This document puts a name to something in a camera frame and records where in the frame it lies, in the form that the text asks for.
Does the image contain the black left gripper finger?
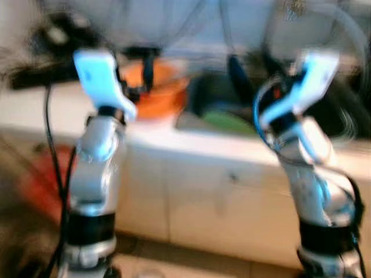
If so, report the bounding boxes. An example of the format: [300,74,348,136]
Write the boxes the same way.
[141,51,157,92]

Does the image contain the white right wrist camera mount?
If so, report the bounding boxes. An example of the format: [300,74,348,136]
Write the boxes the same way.
[259,49,341,131]

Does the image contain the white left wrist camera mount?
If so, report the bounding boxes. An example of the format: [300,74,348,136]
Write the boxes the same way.
[74,49,138,122]

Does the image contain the stainless steel kitchen sink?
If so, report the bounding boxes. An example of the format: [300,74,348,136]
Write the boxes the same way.
[174,67,371,141]

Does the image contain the green plate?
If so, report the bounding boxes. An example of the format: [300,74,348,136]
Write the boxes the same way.
[202,110,260,137]

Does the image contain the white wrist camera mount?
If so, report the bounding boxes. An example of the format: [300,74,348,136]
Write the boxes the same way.
[74,49,138,122]
[259,49,341,131]

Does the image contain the orange plastic bowl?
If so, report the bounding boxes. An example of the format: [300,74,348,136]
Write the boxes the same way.
[119,60,190,106]

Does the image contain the orange plastic plate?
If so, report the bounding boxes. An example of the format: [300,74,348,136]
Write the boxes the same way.
[130,96,187,120]

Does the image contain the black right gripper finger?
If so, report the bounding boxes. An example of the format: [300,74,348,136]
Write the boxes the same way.
[228,55,253,105]
[263,52,286,77]

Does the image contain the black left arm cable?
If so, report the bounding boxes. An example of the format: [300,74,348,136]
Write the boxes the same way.
[42,84,77,278]

